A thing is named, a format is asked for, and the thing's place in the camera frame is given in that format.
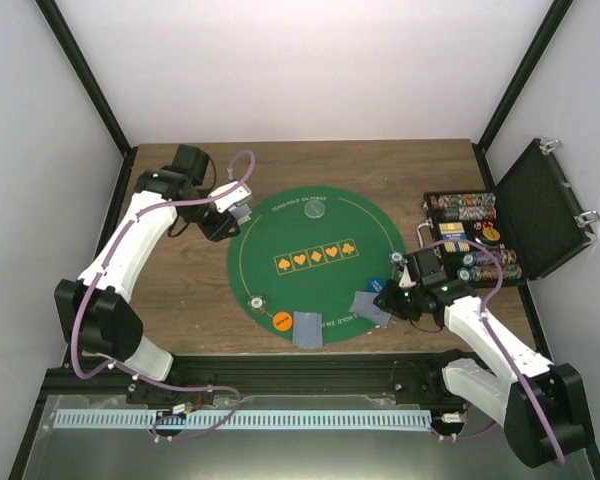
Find round green poker mat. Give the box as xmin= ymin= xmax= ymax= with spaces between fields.
xmin=227 ymin=186 xmax=406 ymax=344

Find dealt cards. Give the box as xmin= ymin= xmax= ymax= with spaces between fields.
xmin=349 ymin=291 xmax=391 ymax=328
xmin=292 ymin=311 xmax=323 ymax=349

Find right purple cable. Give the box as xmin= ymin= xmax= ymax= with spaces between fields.
xmin=419 ymin=239 xmax=567 ymax=466

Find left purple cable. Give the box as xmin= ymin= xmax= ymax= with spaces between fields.
xmin=68 ymin=148 xmax=256 ymax=444

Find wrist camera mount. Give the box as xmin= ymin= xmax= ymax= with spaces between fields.
xmin=399 ymin=266 xmax=416 ymax=290
xmin=209 ymin=181 xmax=253 ymax=213

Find orange big blind button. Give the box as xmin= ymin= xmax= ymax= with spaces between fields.
xmin=272 ymin=311 xmax=293 ymax=332

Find purple cable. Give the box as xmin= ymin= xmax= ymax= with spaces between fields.
xmin=68 ymin=148 xmax=256 ymax=444
xmin=419 ymin=239 xmax=567 ymax=466

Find chip row in case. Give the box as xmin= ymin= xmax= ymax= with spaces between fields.
xmin=441 ymin=206 xmax=497 ymax=221
xmin=457 ymin=264 xmax=523 ymax=282
xmin=461 ymin=249 xmax=517 ymax=267
xmin=429 ymin=192 xmax=496 ymax=210

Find blue playing card deck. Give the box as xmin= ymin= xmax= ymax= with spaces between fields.
xmin=230 ymin=204 xmax=252 ymax=225

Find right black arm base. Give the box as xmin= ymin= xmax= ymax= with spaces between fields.
xmin=391 ymin=368 xmax=467 ymax=408

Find black poker set case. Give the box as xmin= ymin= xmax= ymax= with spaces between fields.
xmin=423 ymin=138 xmax=599 ymax=285

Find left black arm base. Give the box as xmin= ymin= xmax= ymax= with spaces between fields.
xmin=125 ymin=380 xmax=216 ymax=406

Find blue small blind button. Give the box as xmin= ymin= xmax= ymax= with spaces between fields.
xmin=367 ymin=277 xmax=385 ymax=293

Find clear dealer button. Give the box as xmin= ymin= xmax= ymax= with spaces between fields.
xmin=304 ymin=199 xmax=326 ymax=219

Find stack of poker chips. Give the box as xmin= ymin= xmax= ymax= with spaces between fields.
xmin=248 ymin=295 xmax=267 ymax=315

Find top chip row in case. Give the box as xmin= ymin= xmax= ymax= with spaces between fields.
xmin=429 ymin=192 xmax=496 ymax=210

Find black aluminium frame rail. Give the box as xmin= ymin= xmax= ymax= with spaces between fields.
xmin=40 ymin=349 xmax=487 ymax=396

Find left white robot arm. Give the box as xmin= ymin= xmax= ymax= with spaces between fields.
xmin=54 ymin=144 xmax=256 ymax=404

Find bottom chip row in case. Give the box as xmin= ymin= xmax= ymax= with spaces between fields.
xmin=457 ymin=264 xmax=523 ymax=282

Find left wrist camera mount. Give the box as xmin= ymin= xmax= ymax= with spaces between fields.
xmin=209 ymin=181 xmax=253 ymax=213

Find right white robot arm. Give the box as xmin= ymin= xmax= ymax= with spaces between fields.
xmin=374 ymin=249 xmax=594 ymax=468

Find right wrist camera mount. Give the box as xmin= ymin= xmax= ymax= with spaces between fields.
xmin=399 ymin=266 xmax=416 ymax=290

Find light blue slotted cable duct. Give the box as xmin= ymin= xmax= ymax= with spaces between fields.
xmin=51 ymin=409 xmax=432 ymax=432

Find boxed card deck in case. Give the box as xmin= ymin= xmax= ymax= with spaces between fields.
xmin=439 ymin=222 xmax=471 ymax=253

